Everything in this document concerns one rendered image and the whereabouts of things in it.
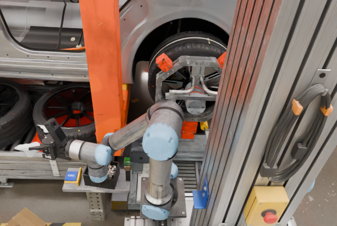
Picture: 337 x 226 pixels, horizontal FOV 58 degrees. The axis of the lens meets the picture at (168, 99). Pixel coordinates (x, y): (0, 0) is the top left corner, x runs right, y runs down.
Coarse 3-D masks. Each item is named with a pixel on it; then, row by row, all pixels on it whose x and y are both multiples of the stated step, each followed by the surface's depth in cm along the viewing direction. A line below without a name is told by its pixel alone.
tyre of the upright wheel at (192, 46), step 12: (180, 36) 209; (192, 36) 207; (204, 36) 208; (156, 48) 220; (168, 48) 204; (180, 48) 198; (192, 48) 197; (204, 48) 197; (216, 48) 201; (156, 72) 209
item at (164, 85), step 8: (200, 56) 202; (216, 72) 213; (168, 80) 216; (176, 80) 217; (184, 80) 216; (208, 80) 217; (168, 88) 242; (184, 88) 221; (216, 88) 236; (184, 104) 237; (208, 104) 232
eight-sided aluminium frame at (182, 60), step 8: (184, 56) 197; (192, 56) 198; (176, 64) 195; (184, 64) 195; (192, 64) 195; (200, 64) 195; (208, 64) 196; (216, 64) 195; (160, 72) 204; (168, 72) 199; (160, 80) 203; (160, 88) 207; (160, 96) 212; (184, 112) 230; (208, 112) 228; (184, 120) 227; (192, 120) 228; (200, 120) 227
